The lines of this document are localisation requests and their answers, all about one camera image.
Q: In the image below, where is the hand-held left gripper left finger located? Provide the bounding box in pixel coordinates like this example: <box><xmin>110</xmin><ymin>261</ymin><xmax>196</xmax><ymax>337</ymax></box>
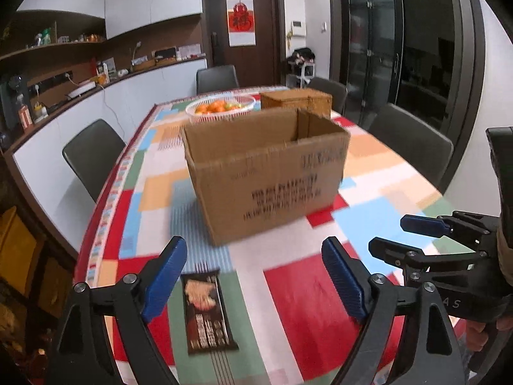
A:
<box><xmin>46</xmin><ymin>236</ymin><xmax>188</xmax><ymax>385</ymax></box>

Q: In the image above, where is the white wall cabinet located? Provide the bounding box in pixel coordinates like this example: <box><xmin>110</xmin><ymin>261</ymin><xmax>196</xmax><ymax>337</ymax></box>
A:
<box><xmin>16</xmin><ymin>0</ymin><xmax>202</xmax><ymax>41</ymax></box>

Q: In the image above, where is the person's right hand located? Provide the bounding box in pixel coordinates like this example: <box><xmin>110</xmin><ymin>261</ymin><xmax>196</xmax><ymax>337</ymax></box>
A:
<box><xmin>463</xmin><ymin>320</ymin><xmax>489</xmax><ymax>355</ymax></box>

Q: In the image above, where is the brown wicker box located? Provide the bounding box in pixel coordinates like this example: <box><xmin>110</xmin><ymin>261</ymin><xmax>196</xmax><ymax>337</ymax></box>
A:
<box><xmin>260</xmin><ymin>88</ymin><xmax>333</xmax><ymax>119</ymax></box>

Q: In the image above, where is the white stool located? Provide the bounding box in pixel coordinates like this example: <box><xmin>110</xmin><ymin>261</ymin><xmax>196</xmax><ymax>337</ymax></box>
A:
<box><xmin>294</xmin><ymin>64</ymin><xmax>315</xmax><ymax>89</ymax></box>

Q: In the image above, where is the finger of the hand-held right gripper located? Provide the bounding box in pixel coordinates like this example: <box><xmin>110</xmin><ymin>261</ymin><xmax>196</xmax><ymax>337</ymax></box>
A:
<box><xmin>400</xmin><ymin>210</ymin><xmax>498</xmax><ymax>245</ymax></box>
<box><xmin>368</xmin><ymin>236</ymin><xmax>477</xmax><ymax>275</ymax></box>

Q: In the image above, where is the black bag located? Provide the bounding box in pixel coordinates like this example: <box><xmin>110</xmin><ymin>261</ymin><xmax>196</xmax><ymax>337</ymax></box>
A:
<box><xmin>286</xmin><ymin>47</ymin><xmax>317</xmax><ymax>67</ymax></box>

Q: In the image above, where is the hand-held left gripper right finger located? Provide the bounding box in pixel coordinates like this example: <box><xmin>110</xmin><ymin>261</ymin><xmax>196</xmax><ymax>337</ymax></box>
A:
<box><xmin>321</xmin><ymin>236</ymin><xmax>466</xmax><ymax>385</ymax></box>

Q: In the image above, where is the dark grey dining chair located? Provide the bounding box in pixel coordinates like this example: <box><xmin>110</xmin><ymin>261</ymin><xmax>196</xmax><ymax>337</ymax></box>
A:
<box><xmin>196</xmin><ymin>65</ymin><xmax>240</xmax><ymax>95</ymax></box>
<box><xmin>62</xmin><ymin>119</ymin><xmax>127</xmax><ymax>203</ymax></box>
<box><xmin>369</xmin><ymin>103</ymin><xmax>454</xmax><ymax>193</ymax></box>
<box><xmin>307</xmin><ymin>77</ymin><xmax>349</xmax><ymax>115</ymax></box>

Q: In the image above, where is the brown cardboard box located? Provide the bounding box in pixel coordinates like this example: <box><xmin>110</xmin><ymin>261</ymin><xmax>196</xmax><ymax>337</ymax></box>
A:
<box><xmin>182</xmin><ymin>107</ymin><xmax>351</xmax><ymax>246</ymax></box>

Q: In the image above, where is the white fruit basket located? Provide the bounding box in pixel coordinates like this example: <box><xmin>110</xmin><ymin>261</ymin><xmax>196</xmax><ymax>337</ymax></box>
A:
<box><xmin>185</xmin><ymin>94</ymin><xmax>256</xmax><ymax>125</ymax></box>

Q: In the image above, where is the wooden wall shelf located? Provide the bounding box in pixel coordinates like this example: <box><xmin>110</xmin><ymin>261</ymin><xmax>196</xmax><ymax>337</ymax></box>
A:
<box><xmin>0</xmin><ymin>39</ymin><xmax>107</xmax><ymax>62</ymax></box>

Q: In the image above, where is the white sideboard cabinet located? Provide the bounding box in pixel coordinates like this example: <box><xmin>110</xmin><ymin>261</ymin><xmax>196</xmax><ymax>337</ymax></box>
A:
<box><xmin>4</xmin><ymin>58</ymin><xmax>209</xmax><ymax>249</ymax></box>

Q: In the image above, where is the dark brown cracker packet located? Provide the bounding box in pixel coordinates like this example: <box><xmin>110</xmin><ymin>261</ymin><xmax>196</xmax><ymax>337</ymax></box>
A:
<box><xmin>180</xmin><ymin>269</ymin><xmax>240</xmax><ymax>355</ymax></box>

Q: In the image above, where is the white flat device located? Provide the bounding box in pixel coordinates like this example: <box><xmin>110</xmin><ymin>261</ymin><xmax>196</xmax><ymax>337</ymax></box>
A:
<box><xmin>66</xmin><ymin>82</ymin><xmax>97</xmax><ymax>99</ymax></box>

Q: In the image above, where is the colourful patchwork tablecloth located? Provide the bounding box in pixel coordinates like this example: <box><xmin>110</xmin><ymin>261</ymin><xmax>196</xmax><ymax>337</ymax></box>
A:
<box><xmin>74</xmin><ymin>85</ymin><xmax>501</xmax><ymax>385</ymax></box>

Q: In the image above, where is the red and white wall calendar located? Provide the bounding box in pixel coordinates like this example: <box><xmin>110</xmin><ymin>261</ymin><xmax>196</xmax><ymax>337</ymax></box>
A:
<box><xmin>226</xmin><ymin>0</ymin><xmax>256</xmax><ymax>47</ymax></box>

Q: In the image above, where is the dark wooden door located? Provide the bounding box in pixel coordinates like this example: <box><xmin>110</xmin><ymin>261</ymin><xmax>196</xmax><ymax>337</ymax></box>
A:
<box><xmin>201</xmin><ymin>0</ymin><xmax>287</xmax><ymax>89</ymax></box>

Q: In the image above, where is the black glass sliding door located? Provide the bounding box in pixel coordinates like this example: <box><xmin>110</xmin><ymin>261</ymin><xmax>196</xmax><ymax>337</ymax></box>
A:
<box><xmin>329</xmin><ymin>0</ymin><xmax>485</xmax><ymax>161</ymax></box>

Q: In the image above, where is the red and white carton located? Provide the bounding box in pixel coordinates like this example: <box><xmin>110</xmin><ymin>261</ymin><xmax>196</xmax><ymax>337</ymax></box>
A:
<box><xmin>18</xmin><ymin>104</ymin><xmax>35</xmax><ymax>129</ymax></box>

